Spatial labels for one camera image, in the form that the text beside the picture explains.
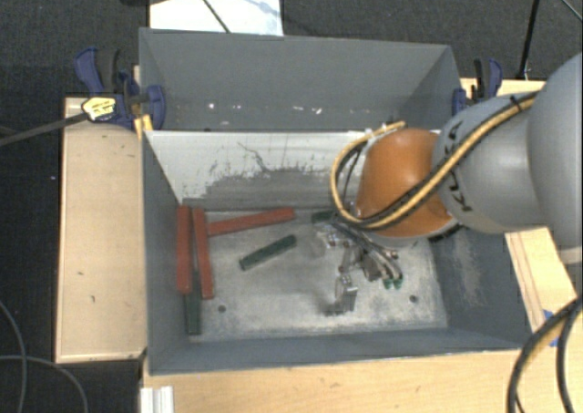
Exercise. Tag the grey metal bin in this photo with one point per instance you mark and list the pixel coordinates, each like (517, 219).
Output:
(282, 83)

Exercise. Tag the red-brown flat block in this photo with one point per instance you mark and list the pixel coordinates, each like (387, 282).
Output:
(184, 251)
(203, 256)
(250, 222)

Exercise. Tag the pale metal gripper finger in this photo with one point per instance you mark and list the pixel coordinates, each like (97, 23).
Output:
(339, 292)
(350, 299)

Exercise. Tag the pale wood board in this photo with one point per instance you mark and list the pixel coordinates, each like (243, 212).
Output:
(100, 229)

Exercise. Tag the dark green flat block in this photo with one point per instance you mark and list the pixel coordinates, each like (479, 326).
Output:
(193, 311)
(268, 252)
(324, 216)

